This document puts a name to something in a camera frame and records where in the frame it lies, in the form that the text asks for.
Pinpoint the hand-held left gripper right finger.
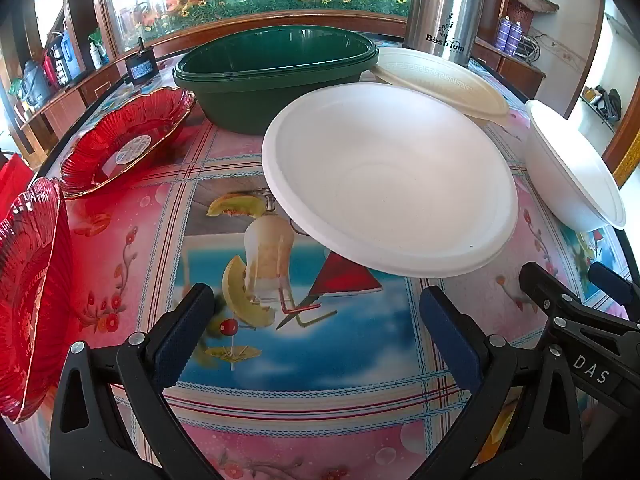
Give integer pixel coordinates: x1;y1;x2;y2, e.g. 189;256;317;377
410;285;584;480

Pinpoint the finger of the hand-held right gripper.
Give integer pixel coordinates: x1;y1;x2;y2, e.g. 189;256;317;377
519;261;640;349
588;261;640;318

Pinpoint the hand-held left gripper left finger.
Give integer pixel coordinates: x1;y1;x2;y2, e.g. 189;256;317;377
49;282;221;480

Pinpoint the white foam bowl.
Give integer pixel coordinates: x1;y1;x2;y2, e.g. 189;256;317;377
524;99;627;232
261;82;520;279

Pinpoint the cream plastic bowl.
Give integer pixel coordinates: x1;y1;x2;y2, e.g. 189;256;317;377
372;47;512;129

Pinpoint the green plastic bowl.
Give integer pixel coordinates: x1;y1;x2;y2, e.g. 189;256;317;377
172;57;379;137
176;27;379;81

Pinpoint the printed floral tablecloth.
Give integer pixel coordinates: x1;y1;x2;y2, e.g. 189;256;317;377
15;35;640;480

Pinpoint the red glass plate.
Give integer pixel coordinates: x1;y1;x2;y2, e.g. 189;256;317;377
0;176;63;424
58;87;197;202

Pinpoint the wooden corner cabinet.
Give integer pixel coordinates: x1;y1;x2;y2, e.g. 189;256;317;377
475;35;547;104

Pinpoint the red shopping bag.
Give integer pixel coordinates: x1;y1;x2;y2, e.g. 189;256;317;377
0;152;35;222

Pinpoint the low wooden side cabinet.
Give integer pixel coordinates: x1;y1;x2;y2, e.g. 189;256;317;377
10;55;127;162

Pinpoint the small black jar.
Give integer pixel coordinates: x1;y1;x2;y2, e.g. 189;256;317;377
123;37;157;85

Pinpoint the red plastic basket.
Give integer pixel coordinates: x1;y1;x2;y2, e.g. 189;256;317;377
507;0;534;32

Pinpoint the blue thermos jug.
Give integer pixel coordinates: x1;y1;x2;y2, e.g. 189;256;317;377
21;59;52;107

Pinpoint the red flask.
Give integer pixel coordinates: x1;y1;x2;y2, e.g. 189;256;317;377
43;49;64;87

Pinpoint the stainless steel thermos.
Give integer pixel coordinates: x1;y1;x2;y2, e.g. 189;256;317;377
402;0;484;69

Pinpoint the blue and black bottle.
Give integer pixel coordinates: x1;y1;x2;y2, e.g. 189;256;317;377
59;29;82;82

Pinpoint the wooden glass display cabinet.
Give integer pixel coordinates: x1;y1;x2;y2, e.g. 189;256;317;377
60;0;517;63

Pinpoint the bundle of cables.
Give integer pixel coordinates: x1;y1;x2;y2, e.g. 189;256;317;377
522;32;547;59

